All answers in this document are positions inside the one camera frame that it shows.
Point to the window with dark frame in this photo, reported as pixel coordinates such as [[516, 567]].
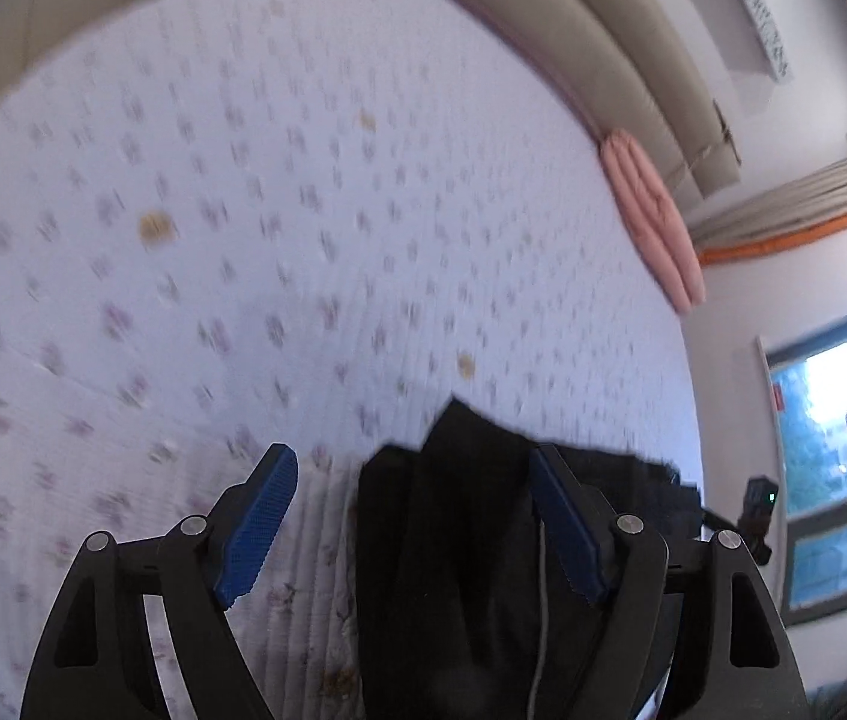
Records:
[[807, 379]]

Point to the folded pink blanket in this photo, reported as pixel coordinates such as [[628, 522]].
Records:
[[653, 221]]

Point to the bed with floral white sheet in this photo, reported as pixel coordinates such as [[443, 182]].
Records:
[[230, 223]]

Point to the beige padded headboard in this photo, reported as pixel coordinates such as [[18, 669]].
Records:
[[621, 65]]

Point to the black hooded jacket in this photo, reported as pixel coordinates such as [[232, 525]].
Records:
[[463, 609]]

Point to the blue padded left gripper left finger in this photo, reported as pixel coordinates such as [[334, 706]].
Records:
[[244, 523]]

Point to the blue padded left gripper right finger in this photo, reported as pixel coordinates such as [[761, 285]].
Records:
[[579, 522]]

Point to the white decorative wall shelf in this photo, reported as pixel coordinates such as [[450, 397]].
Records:
[[770, 40]]

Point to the beige and orange curtain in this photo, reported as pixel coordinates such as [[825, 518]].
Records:
[[786, 218]]

